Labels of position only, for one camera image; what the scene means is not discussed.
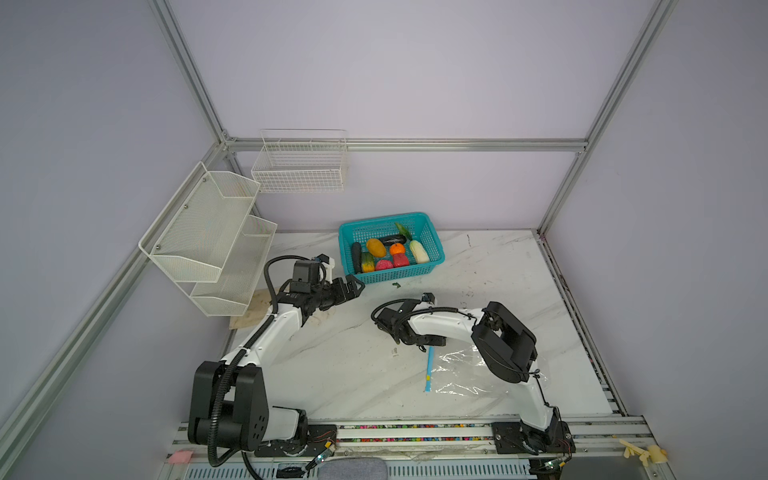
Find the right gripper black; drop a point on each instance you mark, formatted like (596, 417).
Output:
(435, 342)

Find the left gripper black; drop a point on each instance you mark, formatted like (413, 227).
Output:
(342, 295)

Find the green yellow papaya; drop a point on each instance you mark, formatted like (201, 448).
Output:
(368, 262)

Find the orange yellow mango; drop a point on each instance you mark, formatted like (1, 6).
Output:
(376, 248)

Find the clear zip bag blue zipper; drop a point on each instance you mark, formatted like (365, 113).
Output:
(462, 372)

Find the teal plastic basket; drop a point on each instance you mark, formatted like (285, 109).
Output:
(415, 226)

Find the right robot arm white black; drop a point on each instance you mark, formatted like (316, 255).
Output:
(506, 346)

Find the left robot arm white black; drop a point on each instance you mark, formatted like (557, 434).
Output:
(230, 411)

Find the dark green cucumber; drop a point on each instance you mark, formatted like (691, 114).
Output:
(356, 254)

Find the pink red dragon fruit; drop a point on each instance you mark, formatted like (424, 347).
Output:
(384, 264)

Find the red bell pepper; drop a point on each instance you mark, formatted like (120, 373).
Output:
(400, 260)

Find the orange tangerine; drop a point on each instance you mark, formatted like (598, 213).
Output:
(397, 249)

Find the grey cloth pad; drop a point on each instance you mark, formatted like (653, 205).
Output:
(354, 469)

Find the white mesh two-tier shelf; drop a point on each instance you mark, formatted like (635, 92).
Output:
(210, 243)

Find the pink sponge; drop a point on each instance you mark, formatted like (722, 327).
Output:
(180, 457)

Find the beige tape scraps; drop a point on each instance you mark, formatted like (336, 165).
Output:
(651, 454)

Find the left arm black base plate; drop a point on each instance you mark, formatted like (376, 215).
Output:
(305, 445)

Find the white wire wall basket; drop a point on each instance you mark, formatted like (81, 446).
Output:
(301, 161)

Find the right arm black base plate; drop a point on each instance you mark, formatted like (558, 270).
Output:
(519, 438)

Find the aluminium rail base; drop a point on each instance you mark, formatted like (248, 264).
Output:
(451, 449)

